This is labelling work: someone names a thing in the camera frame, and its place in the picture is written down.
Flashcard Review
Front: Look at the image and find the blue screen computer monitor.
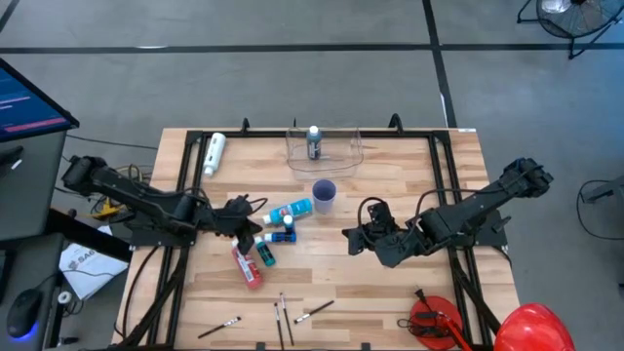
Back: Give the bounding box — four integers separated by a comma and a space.
0, 57, 80, 144

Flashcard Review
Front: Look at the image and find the grey stand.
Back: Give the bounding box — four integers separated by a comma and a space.
582, 175, 624, 206

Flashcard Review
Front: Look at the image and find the yellow cable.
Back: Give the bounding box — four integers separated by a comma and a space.
90, 197, 123, 220

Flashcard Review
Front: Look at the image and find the black desk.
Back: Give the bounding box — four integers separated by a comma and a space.
0, 209, 133, 351

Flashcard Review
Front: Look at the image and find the small green paint bottle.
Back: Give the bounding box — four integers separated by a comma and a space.
253, 236, 277, 267

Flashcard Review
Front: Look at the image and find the thick black handled paintbrush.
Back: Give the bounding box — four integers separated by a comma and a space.
293, 299, 336, 326

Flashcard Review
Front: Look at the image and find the black floor cable loop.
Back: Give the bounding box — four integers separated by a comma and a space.
576, 178, 624, 241

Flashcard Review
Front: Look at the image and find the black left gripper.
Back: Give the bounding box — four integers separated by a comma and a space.
213, 193, 265, 256

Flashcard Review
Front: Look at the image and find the black lamp power cord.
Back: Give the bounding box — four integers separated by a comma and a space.
397, 287, 440, 340

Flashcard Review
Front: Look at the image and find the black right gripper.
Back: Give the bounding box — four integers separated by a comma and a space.
342, 198, 394, 256

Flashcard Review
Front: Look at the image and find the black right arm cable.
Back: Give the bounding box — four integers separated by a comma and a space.
357, 187, 488, 235

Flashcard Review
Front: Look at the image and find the grey cabinet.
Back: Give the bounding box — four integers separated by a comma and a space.
0, 130, 67, 243

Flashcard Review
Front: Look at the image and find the black floor fan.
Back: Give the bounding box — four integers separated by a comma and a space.
516, 0, 624, 60

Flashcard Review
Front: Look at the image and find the large white paint bottle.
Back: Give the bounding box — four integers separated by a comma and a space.
203, 132, 228, 177

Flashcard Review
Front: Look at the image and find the large red paint bottle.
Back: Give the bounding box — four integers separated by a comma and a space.
230, 238, 265, 291

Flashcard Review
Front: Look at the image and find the black computer mouse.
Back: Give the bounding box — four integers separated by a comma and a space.
6, 288, 44, 340

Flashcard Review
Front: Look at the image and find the white printed paper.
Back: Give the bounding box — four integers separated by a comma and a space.
58, 224, 131, 301

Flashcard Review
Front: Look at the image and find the black metal table frame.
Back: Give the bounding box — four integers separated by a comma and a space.
114, 127, 503, 351

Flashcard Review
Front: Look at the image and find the medium black handled paintbrush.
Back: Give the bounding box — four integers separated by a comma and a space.
197, 315, 243, 340

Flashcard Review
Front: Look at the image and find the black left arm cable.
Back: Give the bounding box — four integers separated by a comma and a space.
243, 196, 269, 216

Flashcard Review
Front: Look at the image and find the large slate grey paint bottle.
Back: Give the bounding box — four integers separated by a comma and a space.
306, 125, 324, 161

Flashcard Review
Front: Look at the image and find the clear plastic bin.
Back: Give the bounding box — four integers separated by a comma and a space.
286, 127, 366, 180

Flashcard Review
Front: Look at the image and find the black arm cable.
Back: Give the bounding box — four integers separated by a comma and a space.
243, 196, 269, 216
357, 187, 488, 235

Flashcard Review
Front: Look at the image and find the lilac plastic cup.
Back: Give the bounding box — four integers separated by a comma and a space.
312, 178, 338, 215

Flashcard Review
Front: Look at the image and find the large turquoise paint bottle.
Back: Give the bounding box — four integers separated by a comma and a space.
261, 197, 314, 226

